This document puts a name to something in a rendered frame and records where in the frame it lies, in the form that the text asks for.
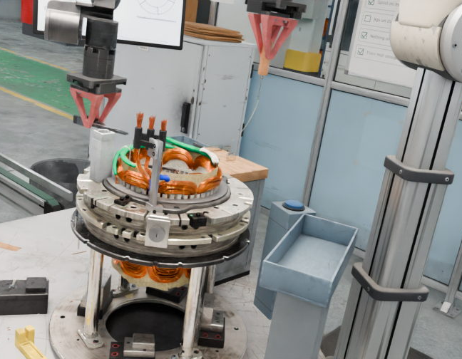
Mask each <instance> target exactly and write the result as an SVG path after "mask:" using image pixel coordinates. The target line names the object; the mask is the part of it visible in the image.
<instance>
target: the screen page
mask: <svg viewBox="0 0 462 359"><path fill-rule="evenodd" d="M49 1H50V0H38V30H41V31H44V24H45V16H46V9H47V3H48V2H49ZM59 1H75V2H76V1H82V2H86V3H91V0H59ZM182 9H183V0H121V2H120V4H119V6H118V8H117V9H116V10H114V12H113V20H114V21H118V22H119V24H118V37H117V39H122V40H129V41H141V42H148V43H159V44H166V45H173V46H179V45H180V27H181V18H182ZM86 21H87V18H84V20H83V35H84V36H85V35H86Z"/></svg>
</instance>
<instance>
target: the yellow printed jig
mask: <svg viewBox="0 0 462 359"><path fill-rule="evenodd" d="M34 338H35V328H34V327H33V326H32V325H29V326H25V330H24V329H23V328H19V329H16V330H15V346H16V347H17V348H18V349H19V351H20V352H21V353H22V354H23V355H24V356H25V358H26V359H47V357H46V356H45V355H44V354H43V353H42V352H41V351H40V350H39V349H38V348H37V347H36V346H35V345H34Z"/></svg>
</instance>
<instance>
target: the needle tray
mask: <svg viewBox="0 0 462 359"><path fill-rule="evenodd" d="M358 232H359V228H356V227H351V226H348V225H345V224H340V223H337V222H333V221H329V220H327V219H322V218H319V217H314V216H311V215H308V214H303V215H302V216H301V217H300V218H299V219H298V220H297V222H296V223H295V224H294V225H293V227H292V228H291V229H290V230H289V231H288V232H287V233H286V234H285V236H284V237H283V238H282V239H281V241H280V242H279V243H278V244H277V245H276V247H275V248H273V250H272V251H271V252H270V253H269V255H268V256H267V257H266V258H265V260H264V261H263V264H262V271H261V275H260V282H259V286H260V287H262V288H267V289H269V290H272V291H276V292H277V294H276V299H275V302H274V309H273V313H272V320H271V324H270V328H269V335H268V339H267V346H266V350H265V357H264V359H317V358H318V355H319V349H320V345H321V342H322V336H323V333H324V327H325V323H326V320H327V314H328V311H329V305H330V302H331V298H332V296H333V294H334V291H335V289H336V287H337V285H338V283H339V281H340V278H341V277H342V274H343V273H344V270H345V268H346V266H347V264H348V262H349V260H350V258H351V255H352V253H353V251H354V247H355V244H356V239H357V235H358Z"/></svg>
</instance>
